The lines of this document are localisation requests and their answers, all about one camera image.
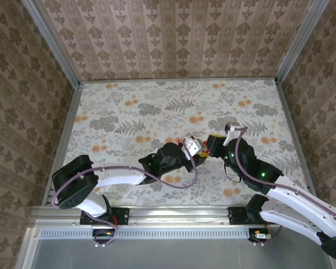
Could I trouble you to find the aluminium table side rail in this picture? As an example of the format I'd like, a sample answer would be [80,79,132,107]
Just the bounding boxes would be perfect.
[41,81,83,207]

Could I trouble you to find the aluminium table end rail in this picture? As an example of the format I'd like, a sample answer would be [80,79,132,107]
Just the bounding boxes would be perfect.
[78,77,278,84]

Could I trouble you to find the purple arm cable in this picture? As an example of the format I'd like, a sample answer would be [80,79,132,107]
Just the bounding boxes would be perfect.
[235,126,336,247]
[52,145,199,248]

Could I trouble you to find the floral tablecloth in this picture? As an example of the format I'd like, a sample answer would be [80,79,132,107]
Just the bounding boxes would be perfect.
[52,79,314,207]

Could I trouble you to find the black power connector yellow plug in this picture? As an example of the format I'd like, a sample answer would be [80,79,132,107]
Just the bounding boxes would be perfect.
[248,228,272,242]
[92,229,119,239]

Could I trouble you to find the slotted grey cable duct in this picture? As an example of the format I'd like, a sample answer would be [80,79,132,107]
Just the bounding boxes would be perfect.
[40,227,260,239]

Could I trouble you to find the aluminium frame post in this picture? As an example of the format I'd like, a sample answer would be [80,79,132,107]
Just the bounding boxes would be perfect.
[274,0,330,85]
[20,0,82,88]

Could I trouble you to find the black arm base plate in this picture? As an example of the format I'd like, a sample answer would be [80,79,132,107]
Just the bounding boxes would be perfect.
[227,206,281,225]
[80,206,130,226]

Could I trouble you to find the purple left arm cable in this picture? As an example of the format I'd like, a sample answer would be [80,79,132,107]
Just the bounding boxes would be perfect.
[52,145,199,248]

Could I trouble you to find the grey metal sheet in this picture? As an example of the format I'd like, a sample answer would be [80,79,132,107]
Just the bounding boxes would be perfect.
[15,220,336,269]

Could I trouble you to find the aluminium mounting beam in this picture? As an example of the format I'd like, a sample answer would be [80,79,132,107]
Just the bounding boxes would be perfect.
[29,205,333,228]

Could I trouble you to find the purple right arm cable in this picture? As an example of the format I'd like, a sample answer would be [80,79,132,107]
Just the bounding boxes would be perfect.
[235,126,336,247]

